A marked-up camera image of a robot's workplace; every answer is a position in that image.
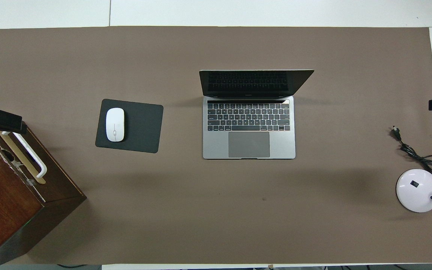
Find white computer mouse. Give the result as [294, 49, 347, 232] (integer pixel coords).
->
[106, 108, 125, 143]

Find black mouse pad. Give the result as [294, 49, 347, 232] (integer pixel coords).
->
[95, 99, 164, 153]

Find white desk lamp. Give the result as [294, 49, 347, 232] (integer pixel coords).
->
[396, 134, 432, 213]

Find white box handle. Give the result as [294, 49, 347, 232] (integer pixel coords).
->
[1, 130, 48, 179]

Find black power cord plug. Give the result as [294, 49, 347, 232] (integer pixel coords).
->
[390, 126, 432, 175]

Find grey laptop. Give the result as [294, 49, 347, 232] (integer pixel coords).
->
[199, 69, 315, 160]

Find gold handle plate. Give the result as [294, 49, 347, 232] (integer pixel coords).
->
[0, 129, 47, 185]

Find brown table mat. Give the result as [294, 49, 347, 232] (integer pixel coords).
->
[0, 26, 432, 265]

